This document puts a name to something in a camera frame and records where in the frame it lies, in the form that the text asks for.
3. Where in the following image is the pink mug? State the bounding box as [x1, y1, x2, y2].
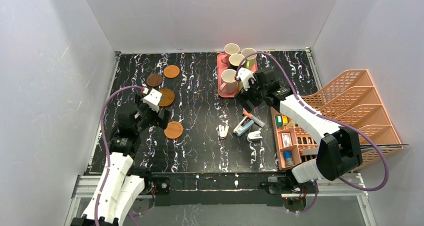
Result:
[221, 43, 240, 65]
[219, 69, 238, 94]

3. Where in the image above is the pink mug front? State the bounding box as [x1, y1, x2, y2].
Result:
[219, 69, 238, 94]

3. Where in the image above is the orange grey marker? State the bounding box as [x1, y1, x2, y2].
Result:
[243, 109, 265, 128]

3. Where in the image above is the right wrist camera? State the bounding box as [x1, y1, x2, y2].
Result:
[235, 67, 254, 91]

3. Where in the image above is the brown saucer coaster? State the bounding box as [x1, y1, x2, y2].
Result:
[159, 88, 175, 107]

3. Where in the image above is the dark brown coaster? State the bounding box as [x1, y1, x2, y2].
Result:
[146, 73, 163, 87]

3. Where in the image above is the blue stamp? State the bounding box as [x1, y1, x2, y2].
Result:
[283, 150, 295, 167]

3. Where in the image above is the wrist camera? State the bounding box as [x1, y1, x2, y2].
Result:
[142, 88, 163, 112]
[235, 67, 254, 91]

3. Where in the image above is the orange wooden coaster front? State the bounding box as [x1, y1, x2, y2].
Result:
[164, 121, 184, 139]

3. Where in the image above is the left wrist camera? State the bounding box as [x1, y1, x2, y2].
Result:
[142, 88, 163, 112]

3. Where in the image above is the dark brown mug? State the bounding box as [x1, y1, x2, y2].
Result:
[228, 53, 244, 70]

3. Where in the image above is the green mug rear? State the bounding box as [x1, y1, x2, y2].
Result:
[241, 48, 257, 70]

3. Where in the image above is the green eraser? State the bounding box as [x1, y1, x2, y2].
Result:
[275, 115, 283, 127]

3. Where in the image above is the small white stapler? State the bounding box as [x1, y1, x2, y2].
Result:
[217, 124, 229, 140]

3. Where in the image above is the light orange coaster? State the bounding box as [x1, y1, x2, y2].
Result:
[163, 65, 180, 79]

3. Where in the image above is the pink tray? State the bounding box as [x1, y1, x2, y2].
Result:
[217, 53, 244, 98]

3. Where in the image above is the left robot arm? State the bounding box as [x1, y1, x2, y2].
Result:
[71, 102, 170, 225]

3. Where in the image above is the orange file organizer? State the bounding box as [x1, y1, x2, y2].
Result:
[270, 70, 404, 171]

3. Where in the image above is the white stapler right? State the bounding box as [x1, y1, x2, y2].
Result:
[247, 129, 263, 142]

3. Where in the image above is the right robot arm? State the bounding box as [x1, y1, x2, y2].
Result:
[235, 68, 363, 184]

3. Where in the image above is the pink mug rear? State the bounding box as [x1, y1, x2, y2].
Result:
[221, 43, 240, 65]

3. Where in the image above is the blue white stapler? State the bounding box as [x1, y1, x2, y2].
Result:
[233, 116, 255, 137]

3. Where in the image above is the white red card box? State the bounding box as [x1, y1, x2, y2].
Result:
[281, 133, 292, 148]

